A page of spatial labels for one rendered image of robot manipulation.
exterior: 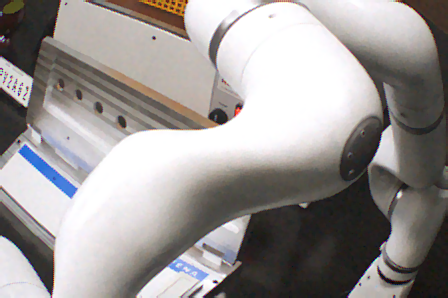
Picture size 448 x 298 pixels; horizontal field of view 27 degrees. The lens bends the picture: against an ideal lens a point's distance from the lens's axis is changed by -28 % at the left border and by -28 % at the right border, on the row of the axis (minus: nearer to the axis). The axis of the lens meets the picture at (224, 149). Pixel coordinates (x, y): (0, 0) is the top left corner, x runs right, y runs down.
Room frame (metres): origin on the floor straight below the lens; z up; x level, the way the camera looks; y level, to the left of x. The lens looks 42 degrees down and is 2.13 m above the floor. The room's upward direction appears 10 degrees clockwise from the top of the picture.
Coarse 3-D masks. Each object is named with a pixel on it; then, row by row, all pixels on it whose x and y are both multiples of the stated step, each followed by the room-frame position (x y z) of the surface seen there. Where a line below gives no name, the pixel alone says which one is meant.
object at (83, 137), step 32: (64, 64) 1.30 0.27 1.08; (96, 64) 1.27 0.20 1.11; (32, 96) 1.31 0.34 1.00; (64, 96) 1.28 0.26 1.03; (96, 96) 1.26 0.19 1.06; (128, 96) 1.23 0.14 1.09; (160, 96) 1.21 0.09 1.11; (64, 128) 1.26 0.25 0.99; (96, 128) 1.24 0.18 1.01; (128, 128) 1.22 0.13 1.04; (160, 128) 1.20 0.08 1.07; (192, 128) 1.18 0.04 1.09; (96, 160) 1.22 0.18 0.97; (224, 224) 1.13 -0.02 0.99; (224, 256) 1.11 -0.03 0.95
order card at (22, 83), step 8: (0, 64) 1.45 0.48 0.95; (8, 64) 1.44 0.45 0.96; (0, 72) 1.44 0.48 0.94; (8, 72) 1.43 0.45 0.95; (16, 72) 1.42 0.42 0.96; (0, 80) 1.43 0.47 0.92; (8, 80) 1.42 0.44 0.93; (16, 80) 1.41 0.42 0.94; (24, 80) 1.40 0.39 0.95; (32, 80) 1.40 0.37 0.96; (8, 88) 1.41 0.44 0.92; (16, 88) 1.40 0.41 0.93; (24, 88) 1.40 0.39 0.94; (16, 96) 1.39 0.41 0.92; (24, 96) 1.39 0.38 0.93; (24, 104) 1.38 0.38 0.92
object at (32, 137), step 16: (32, 128) 1.30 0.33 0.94; (16, 144) 1.26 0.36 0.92; (32, 144) 1.27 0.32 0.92; (48, 144) 1.28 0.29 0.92; (0, 160) 1.21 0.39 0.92; (48, 160) 1.24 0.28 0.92; (64, 160) 1.26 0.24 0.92; (80, 176) 1.23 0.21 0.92; (0, 192) 1.13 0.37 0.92; (16, 208) 1.11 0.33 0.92; (32, 224) 1.08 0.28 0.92; (48, 240) 1.06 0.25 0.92; (192, 256) 1.12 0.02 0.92; (208, 256) 1.12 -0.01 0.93; (208, 272) 1.10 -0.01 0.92; (224, 272) 1.10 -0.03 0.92; (208, 288) 1.06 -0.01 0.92
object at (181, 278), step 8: (184, 272) 1.07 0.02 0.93; (176, 280) 1.05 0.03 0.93; (184, 280) 1.06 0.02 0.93; (192, 280) 1.06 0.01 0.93; (160, 288) 1.02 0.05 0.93; (168, 288) 1.03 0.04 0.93; (176, 288) 1.04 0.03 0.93; (184, 288) 1.04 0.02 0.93; (152, 296) 1.00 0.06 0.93; (160, 296) 1.01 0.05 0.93; (168, 296) 1.01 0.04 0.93; (176, 296) 1.01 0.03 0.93
